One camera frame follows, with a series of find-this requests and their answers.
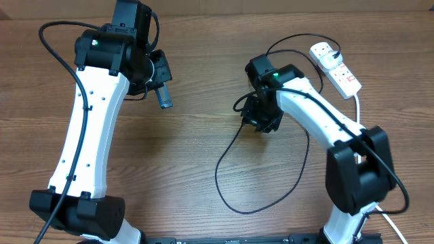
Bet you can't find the black USB charging cable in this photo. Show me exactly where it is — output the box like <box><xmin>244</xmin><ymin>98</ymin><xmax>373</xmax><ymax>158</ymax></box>
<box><xmin>214</xmin><ymin>33</ymin><xmax>342</xmax><ymax>216</ymax></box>

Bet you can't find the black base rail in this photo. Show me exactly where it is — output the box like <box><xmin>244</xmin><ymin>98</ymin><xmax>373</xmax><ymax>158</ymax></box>
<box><xmin>145</xmin><ymin>232</ymin><xmax>384</xmax><ymax>244</ymax></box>

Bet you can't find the white charger plug adapter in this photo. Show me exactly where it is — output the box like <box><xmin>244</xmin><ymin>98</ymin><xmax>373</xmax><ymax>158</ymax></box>
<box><xmin>319</xmin><ymin>51</ymin><xmax>343</xmax><ymax>73</ymax></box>

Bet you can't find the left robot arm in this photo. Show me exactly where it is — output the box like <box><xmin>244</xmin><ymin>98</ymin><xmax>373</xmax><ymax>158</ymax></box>
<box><xmin>29</xmin><ymin>1</ymin><xmax>172</xmax><ymax>243</ymax></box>

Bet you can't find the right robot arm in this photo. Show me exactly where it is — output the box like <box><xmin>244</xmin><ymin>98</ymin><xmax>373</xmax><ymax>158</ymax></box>
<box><xmin>241</xmin><ymin>55</ymin><xmax>399</xmax><ymax>243</ymax></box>

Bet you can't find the blue Galaxy smartphone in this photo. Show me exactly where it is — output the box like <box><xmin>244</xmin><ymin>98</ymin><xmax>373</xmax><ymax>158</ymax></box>
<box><xmin>155</xmin><ymin>83</ymin><xmax>173</xmax><ymax>109</ymax></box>

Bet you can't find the white power strip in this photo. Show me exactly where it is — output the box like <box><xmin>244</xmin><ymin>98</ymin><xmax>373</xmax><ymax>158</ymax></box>
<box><xmin>309</xmin><ymin>42</ymin><xmax>361</xmax><ymax>99</ymax></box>

